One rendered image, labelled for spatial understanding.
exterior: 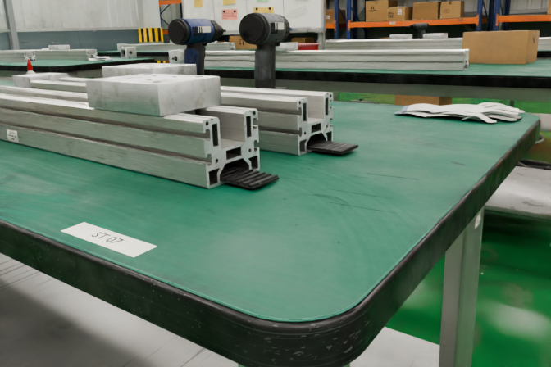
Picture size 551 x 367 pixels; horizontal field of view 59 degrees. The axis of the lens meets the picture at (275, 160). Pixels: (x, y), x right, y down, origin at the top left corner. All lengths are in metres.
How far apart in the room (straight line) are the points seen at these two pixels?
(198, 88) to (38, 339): 0.96
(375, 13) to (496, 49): 8.56
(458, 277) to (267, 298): 0.74
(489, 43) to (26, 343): 2.25
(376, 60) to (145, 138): 1.75
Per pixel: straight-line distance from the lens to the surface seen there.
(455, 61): 2.21
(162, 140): 0.64
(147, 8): 9.35
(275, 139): 0.75
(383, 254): 0.42
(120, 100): 0.69
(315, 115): 0.79
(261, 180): 0.59
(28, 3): 13.99
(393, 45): 4.23
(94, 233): 0.50
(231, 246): 0.44
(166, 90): 0.63
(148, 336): 1.36
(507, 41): 2.61
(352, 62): 2.36
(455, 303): 1.09
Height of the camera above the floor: 0.96
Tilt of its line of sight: 15 degrees down
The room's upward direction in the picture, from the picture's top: 2 degrees counter-clockwise
